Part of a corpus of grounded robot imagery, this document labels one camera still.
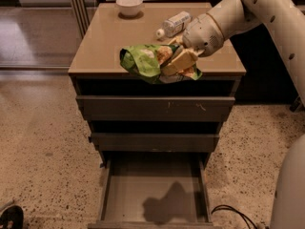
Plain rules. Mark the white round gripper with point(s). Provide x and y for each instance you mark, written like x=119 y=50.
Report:
x=203 y=34

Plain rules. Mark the green rice chip bag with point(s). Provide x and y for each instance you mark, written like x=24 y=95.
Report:
x=146 y=62

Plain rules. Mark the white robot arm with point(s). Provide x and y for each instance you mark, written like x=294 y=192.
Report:
x=285 y=23

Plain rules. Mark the grey drawer cabinet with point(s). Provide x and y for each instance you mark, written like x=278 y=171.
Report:
x=96 y=70

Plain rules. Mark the top grey drawer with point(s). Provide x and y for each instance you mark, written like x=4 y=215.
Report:
x=141 y=108

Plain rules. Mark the middle grey drawer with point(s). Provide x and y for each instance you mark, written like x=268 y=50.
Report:
x=202 y=143

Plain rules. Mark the open bottom grey drawer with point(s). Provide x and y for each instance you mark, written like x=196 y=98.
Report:
x=154 y=191

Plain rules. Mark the clear plastic water bottle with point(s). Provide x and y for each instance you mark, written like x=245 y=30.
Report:
x=174 y=25

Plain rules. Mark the white ceramic bowl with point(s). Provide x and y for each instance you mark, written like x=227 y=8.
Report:
x=129 y=8

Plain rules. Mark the small dark floor device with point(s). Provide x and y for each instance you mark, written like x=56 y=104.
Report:
x=296 y=105

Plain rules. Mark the black round floor object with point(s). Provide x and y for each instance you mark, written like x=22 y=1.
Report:
x=12 y=218

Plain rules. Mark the metal window frame post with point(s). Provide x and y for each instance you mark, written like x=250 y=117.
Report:
x=81 y=15

